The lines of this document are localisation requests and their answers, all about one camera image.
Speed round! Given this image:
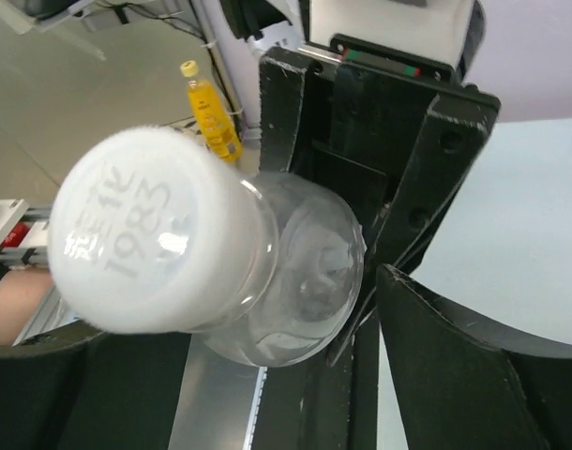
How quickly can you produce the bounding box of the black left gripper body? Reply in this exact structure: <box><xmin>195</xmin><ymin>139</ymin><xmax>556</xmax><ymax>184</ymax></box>
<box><xmin>290</xmin><ymin>35</ymin><xmax>473</xmax><ymax>244</ymax></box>

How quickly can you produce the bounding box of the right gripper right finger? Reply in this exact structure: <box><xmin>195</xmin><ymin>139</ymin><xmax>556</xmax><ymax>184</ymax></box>
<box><xmin>376</xmin><ymin>265</ymin><xmax>572</xmax><ymax>449</ymax></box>

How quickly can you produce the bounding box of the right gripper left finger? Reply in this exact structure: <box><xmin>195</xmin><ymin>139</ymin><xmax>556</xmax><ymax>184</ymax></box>
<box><xmin>0</xmin><ymin>327</ymin><xmax>190</xmax><ymax>449</ymax></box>

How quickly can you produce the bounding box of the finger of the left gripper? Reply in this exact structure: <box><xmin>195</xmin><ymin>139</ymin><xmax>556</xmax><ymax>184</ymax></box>
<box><xmin>259</xmin><ymin>47</ymin><xmax>322</xmax><ymax>176</ymax></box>
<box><xmin>327</xmin><ymin>91</ymin><xmax>501</xmax><ymax>366</ymax></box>

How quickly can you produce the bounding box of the small clear bottle white cap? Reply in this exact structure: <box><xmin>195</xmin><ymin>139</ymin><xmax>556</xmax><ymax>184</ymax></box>
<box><xmin>203</xmin><ymin>172</ymin><xmax>366</xmax><ymax>368</ymax></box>

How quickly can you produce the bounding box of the white ribbed bottle cap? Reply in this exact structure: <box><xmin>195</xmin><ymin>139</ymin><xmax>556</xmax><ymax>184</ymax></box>
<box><xmin>48</xmin><ymin>127</ymin><xmax>256</xmax><ymax>334</ymax></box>

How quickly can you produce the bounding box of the yellow bottle in background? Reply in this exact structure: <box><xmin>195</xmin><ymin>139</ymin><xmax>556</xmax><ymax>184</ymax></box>
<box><xmin>180</xmin><ymin>60</ymin><xmax>242</xmax><ymax>163</ymax></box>

